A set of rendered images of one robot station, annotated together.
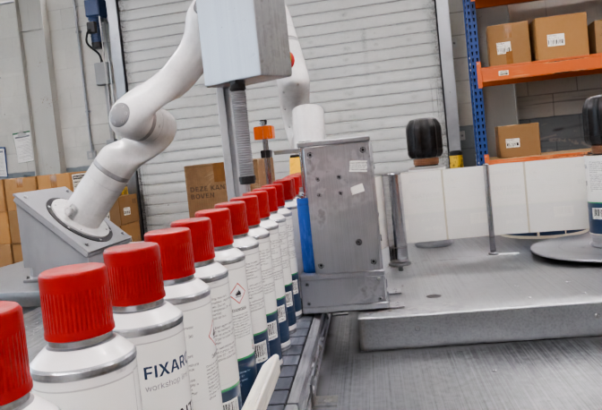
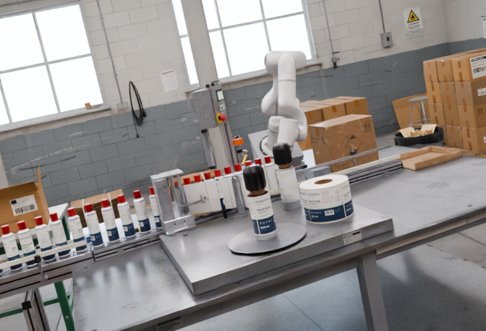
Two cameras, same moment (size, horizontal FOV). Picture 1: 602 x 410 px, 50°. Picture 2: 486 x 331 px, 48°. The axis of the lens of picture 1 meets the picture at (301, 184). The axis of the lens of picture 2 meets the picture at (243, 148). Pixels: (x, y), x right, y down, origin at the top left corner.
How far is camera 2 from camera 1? 252 cm
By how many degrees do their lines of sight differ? 67
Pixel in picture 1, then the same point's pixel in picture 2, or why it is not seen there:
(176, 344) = (22, 236)
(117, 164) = (271, 126)
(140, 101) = (265, 100)
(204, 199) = (314, 144)
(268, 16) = (201, 105)
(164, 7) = not seen: outside the picture
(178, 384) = (22, 241)
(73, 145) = not seen: outside the picture
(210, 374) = (41, 241)
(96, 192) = (270, 137)
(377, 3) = not seen: outside the picture
